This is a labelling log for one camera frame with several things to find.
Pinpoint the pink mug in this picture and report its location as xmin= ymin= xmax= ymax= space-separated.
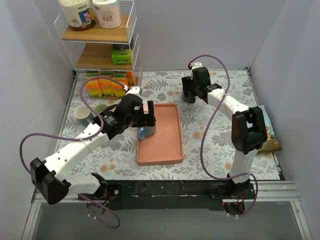
xmin=142 ymin=100 xmax=149 ymax=115

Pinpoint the green tissue box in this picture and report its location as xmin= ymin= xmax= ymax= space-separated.
xmin=111 ymin=44 xmax=132 ymax=65

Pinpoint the dark teal mug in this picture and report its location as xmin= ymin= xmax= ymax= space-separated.
xmin=74 ymin=105 xmax=94 ymax=127

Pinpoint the white wire wooden shelf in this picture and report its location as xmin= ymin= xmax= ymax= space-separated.
xmin=54 ymin=0 xmax=142 ymax=99

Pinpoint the black mug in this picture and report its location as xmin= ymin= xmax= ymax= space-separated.
xmin=182 ymin=91 xmax=196 ymax=104

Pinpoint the white toilet paper pack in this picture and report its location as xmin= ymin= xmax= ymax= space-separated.
xmin=92 ymin=0 xmax=122 ymax=29

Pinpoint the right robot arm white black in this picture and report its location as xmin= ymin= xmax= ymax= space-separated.
xmin=181 ymin=62 xmax=268 ymax=199

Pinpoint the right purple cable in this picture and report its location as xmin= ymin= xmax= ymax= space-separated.
xmin=187 ymin=54 xmax=258 ymax=218

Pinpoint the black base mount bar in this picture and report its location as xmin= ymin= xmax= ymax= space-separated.
xmin=77 ymin=179 xmax=256 ymax=212

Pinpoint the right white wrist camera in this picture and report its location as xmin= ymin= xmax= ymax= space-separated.
xmin=188 ymin=61 xmax=203 ymax=70

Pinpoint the blue butterfly mug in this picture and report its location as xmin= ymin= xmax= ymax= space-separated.
xmin=137 ymin=126 xmax=156 ymax=141

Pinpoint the pink plastic tray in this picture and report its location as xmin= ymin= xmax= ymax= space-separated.
xmin=136 ymin=103 xmax=184 ymax=166

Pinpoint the aluminium frame rail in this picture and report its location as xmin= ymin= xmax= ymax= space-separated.
xmin=31 ymin=180 xmax=300 ymax=203

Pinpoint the floral table mat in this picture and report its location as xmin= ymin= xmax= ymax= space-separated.
xmin=56 ymin=69 xmax=281 ymax=181

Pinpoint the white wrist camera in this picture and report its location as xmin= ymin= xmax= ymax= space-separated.
xmin=188 ymin=61 xmax=203 ymax=70
xmin=124 ymin=86 xmax=142 ymax=97

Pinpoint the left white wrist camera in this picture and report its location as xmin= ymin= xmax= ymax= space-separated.
xmin=124 ymin=86 xmax=142 ymax=97

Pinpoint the green mug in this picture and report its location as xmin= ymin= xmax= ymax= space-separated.
xmin=93 ymin=104 xmax=108 ymax=116

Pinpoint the brown toilet paper pack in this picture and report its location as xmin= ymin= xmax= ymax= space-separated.
xmin=58 ymin=0 xmax=96 ymax=31

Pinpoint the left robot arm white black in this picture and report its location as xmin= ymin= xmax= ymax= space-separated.
xmin=30 ymin=93 xmax=156 ymax=205

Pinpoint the blue chips bag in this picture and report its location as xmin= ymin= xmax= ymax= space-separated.
xmin=257 ymin=105 xmax=282 ymax=155

